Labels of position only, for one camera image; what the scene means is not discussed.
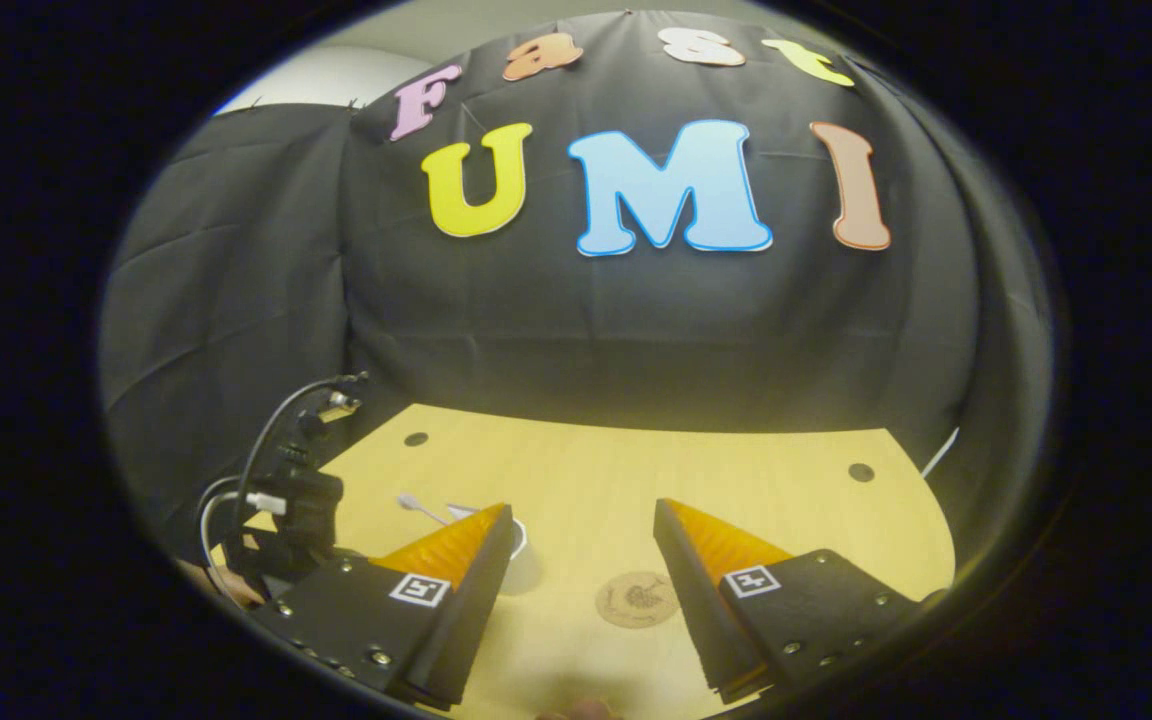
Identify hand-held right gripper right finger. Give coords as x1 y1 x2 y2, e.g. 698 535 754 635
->
653 498 937 705

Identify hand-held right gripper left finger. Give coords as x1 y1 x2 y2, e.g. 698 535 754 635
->
254 503 516 711

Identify round wooden coaster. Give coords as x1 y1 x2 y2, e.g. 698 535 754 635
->
595 570 682 630

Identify white cup with wooden handle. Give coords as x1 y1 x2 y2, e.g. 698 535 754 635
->
496 515 543 597

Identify white toothbrush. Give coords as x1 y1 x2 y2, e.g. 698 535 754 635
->
396 492 452 526

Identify wooden desktop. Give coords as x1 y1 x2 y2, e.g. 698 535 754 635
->
211 403 957 720

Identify black backdrop cloth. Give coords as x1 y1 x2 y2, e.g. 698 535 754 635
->
98 10 1057 601

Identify white usb cable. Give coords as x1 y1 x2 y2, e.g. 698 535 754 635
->
199 476 289 593

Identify black cable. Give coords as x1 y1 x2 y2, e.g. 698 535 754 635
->
233 372 369 571

